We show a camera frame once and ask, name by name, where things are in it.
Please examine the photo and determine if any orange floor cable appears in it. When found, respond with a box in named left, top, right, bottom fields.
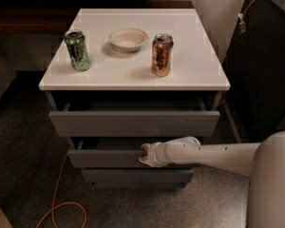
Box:
left=35, top=149, right=87, bottom=228

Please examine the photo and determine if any grey drawer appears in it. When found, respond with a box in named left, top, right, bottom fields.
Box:
left=66, top=137, right=207, bottom=169
left=82, top=168, right=194, bottom=184
left=49, top=98, right=219, bottom=137

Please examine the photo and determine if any white top drawer cabinet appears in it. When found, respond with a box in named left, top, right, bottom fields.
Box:
left=39, top=9, right=230, bottom=187

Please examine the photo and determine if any grey bottom drawer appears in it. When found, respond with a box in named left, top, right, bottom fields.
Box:
left=82, top=168, right=194, bottom=184

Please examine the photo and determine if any white paper bowl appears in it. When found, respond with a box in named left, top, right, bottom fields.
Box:
left=108, top=28, right=148, bottom=52

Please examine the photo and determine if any grey top drawer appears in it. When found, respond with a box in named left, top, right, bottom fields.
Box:
left=49, top=98, right=219, bottom=137

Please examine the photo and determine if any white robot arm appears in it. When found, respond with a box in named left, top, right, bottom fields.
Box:
left=139, top=131, right=285, bottom=228

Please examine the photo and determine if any orange soda can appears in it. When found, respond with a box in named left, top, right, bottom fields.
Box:
left=151, top=33, right=174, bottom=77

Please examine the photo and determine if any green soda can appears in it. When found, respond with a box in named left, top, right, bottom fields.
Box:
left=65, top=29, right=91, bottom=71

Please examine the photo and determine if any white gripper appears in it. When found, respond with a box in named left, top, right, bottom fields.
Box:
left=139, top=142, right=162, bottom=167

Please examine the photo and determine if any dark wooden bench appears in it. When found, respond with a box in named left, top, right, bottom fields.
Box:
left=0, top=0, right=194, bottom=34

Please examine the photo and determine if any orange cable with plug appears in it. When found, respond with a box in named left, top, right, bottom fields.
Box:
left=237, top=0, right=285, bottom=33

